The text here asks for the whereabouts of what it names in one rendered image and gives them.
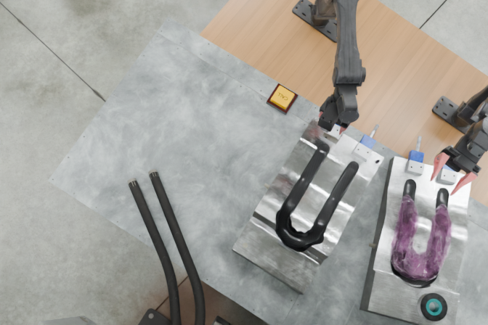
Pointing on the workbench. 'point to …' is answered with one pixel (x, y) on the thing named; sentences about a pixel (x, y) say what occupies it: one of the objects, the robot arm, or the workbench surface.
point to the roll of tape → (435, 307)
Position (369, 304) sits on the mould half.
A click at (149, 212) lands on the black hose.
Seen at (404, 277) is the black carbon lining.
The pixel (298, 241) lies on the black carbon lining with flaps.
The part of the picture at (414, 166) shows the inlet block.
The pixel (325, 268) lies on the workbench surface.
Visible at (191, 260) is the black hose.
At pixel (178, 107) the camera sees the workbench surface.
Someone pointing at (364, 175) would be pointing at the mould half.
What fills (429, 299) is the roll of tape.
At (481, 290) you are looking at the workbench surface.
